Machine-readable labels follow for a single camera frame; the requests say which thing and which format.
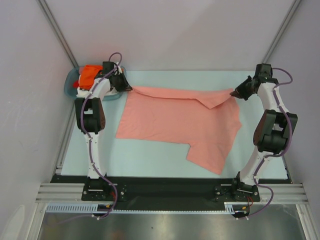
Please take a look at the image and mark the orange t shirt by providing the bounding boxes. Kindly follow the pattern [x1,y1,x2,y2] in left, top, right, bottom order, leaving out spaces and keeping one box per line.
[77,64,103,90]

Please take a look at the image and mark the salmon pink t shirt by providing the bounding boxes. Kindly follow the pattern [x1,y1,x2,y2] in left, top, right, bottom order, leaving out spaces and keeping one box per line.
[116,86,242,175]

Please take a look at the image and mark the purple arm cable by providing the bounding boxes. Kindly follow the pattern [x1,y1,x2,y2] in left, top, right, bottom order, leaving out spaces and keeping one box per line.
[57,51,124,223]
[234,67,294,221]

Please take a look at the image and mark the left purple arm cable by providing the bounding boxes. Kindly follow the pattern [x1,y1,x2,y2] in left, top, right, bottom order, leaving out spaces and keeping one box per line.
[57,51,124,223]

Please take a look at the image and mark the blue plastic laundry basket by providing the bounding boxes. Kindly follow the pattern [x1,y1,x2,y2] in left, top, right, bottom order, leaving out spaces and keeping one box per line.
[63,66,123,101]

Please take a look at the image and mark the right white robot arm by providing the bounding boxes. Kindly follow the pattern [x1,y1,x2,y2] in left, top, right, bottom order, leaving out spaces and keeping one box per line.
[230,76,298,201]

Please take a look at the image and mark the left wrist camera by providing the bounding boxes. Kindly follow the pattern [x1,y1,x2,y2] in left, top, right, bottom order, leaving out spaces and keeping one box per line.
[101,61,126,76]

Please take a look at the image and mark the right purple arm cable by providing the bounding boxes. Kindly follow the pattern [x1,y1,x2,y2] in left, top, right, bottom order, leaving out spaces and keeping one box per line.
[234,67,294,221]

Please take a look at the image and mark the blue slotted cable duct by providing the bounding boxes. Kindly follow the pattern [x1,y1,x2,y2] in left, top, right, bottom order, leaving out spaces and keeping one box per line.
[46,203,98,214]

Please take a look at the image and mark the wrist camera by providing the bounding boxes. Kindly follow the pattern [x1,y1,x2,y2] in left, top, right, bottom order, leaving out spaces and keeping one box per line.
[254,63,273,78]
[101,61,126,76]

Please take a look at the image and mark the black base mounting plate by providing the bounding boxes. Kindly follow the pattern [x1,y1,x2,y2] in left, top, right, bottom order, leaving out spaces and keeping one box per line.
[50,175,290,212]

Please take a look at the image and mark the white t shirt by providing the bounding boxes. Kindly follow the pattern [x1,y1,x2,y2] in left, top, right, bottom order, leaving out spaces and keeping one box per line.
[76,87,93,99]

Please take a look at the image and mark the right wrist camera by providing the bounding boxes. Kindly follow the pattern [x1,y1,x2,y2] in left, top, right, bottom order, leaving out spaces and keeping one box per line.
[254,63,273,78]

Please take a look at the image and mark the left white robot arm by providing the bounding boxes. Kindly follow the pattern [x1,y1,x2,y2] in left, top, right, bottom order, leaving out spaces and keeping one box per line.
[74,73,133,179]

